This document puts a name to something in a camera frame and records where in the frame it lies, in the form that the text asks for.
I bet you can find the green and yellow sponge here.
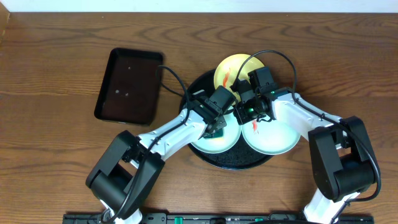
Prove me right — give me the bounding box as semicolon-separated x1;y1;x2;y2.
204;129;224;139

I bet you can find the white plate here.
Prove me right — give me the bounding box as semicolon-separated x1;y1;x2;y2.
242;120;301;156
192;114;242;154

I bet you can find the yellow plate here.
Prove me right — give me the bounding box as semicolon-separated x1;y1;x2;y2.
213;54;264;91

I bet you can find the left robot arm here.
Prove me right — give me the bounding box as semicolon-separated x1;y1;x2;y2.
85;86;236;223

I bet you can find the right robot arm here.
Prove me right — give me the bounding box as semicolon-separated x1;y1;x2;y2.
233;88;381;223

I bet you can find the round black serving tray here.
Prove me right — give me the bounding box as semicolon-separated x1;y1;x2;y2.
187;69;272;170

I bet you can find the black rectangular water tray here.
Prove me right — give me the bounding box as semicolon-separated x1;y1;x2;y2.
94;48;164;125

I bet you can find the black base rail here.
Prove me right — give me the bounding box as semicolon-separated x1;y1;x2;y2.
62;212;376;224

